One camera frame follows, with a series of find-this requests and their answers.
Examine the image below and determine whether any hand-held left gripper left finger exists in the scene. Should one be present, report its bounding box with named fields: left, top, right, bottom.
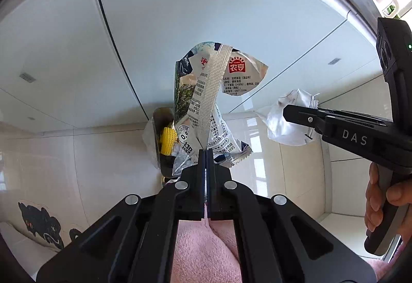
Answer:
left=36, top=149, right=207, bottom=283

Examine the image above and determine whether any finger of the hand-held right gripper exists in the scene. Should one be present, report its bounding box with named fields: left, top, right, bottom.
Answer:
left=282, top=104, right=326, bottom=142

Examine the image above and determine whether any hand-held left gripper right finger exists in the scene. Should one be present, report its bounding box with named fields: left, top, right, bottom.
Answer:
left=206, top=150, right=377, bottom=283

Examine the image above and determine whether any white wrapper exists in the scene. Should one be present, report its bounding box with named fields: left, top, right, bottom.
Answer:
left=256, top=89, right=319, bottom=146

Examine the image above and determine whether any steel trash bin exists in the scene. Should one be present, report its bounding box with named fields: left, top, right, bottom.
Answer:
left=151, top=107, right=200, bottom=184

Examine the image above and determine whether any silver seaweed snack wrapper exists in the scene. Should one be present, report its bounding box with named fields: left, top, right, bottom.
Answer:
left=172, top=41, right=269, bottom=177

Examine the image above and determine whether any person's right forearm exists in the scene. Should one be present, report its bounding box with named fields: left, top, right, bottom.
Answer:
left=370, top=255, right=403, bottom=283

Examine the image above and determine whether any person's right hand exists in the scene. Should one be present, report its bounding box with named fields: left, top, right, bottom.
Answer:
left=365, top=162, right=412, bottom=232

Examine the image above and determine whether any yellow foam fruit net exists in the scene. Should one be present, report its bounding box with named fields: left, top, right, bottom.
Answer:
left=159, top=127, right=179, bottom=156

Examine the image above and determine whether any pink fleece robe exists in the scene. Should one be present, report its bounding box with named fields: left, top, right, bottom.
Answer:
left=170, top=206, right=243, bottom=283

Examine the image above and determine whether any clear plastic bin liner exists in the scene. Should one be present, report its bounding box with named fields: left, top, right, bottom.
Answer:
left=142, top=119, right=161, bottom=171

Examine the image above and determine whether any white kitchen cabinet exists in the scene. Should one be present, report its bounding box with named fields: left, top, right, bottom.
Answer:
left=0, top=0, right=387, bottom=135

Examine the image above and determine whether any black cat sticker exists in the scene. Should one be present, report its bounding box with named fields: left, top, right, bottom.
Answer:
left=18, top=201, right=82, bottom=251

